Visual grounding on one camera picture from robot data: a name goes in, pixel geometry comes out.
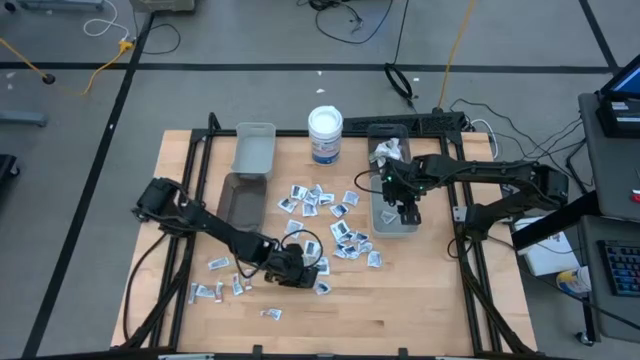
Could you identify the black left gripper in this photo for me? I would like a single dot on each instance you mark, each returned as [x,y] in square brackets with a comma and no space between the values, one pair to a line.
[285,267]

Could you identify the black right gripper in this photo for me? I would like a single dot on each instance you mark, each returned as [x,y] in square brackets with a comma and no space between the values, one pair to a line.
[402,187]

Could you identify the white packet blue label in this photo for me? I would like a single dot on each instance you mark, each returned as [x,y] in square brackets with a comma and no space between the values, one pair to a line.
[340,251]
[352,252]
[324,266]
[345,238]
[366,247]
[360,237]
[322,287]

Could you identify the grey white packet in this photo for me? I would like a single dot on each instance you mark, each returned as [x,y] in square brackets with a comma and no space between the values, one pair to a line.
[388,217]

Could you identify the light grey plastic bin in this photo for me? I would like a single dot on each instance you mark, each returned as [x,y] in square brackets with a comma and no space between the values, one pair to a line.
[380,227]
[255,150]

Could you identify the green striped bandage wrapper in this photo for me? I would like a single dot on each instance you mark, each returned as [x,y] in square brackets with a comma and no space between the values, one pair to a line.
[378,159]

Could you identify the white green packet pair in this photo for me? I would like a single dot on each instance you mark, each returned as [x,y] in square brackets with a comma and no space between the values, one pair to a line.
[390,147]

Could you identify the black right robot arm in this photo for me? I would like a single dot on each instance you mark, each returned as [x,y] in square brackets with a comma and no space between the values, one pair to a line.
[500,172]

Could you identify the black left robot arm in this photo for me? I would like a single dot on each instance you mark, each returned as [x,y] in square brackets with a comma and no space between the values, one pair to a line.
[215,227]

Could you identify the small white packet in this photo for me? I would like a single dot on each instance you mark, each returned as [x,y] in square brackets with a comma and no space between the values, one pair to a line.
[265,313]
[275,314]

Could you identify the red striped bandage wrapper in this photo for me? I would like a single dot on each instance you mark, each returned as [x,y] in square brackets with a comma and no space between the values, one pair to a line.
[219,291]
[247,280]
[237,285]

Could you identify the dark translucent plastic bin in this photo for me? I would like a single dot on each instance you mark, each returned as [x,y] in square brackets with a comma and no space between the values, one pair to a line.
[242,205]
[389,131]

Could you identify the white packet black print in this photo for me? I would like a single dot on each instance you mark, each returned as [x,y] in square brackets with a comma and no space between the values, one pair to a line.
[219,263]
[205,291]

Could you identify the black perforated box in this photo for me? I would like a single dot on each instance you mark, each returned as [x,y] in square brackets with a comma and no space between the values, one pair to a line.
[400,122]

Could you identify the white disinfecting wipes canister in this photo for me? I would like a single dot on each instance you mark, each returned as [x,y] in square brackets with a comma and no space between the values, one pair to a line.
[325,135]

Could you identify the narrow white bandage wrapper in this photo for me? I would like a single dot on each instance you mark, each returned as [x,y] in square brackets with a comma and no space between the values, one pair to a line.
[192,293]

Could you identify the black diagonal bar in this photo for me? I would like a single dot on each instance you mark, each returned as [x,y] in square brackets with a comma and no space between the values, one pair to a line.
[550,225]

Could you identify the lying wipes canister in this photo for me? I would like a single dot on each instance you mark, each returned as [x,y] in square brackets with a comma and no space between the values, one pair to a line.
[575,280]

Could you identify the grey cart top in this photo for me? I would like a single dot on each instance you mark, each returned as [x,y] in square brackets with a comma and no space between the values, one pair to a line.
[610,165]

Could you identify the black keyboard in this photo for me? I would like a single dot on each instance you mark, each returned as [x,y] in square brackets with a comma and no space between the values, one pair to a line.
[622,267]

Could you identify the black desktop device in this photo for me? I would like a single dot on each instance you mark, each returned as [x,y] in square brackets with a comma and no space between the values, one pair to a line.
[617,117]

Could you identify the grey desk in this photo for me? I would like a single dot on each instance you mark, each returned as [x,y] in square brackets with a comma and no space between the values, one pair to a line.
[615,320]

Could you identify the black laptop screen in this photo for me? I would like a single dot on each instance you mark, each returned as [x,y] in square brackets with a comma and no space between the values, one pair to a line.
[625,80]

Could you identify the grey floor bar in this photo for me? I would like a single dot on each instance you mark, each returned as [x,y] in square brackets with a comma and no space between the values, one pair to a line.
[22,118]

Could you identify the black floor plug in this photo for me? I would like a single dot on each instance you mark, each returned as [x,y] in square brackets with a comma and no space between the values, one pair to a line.
[48,78]

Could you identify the grey flat case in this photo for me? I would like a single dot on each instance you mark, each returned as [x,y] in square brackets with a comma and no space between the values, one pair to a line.
[60,4]

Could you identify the silver bracket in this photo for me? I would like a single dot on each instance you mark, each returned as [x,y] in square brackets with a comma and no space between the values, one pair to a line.
[460,214]

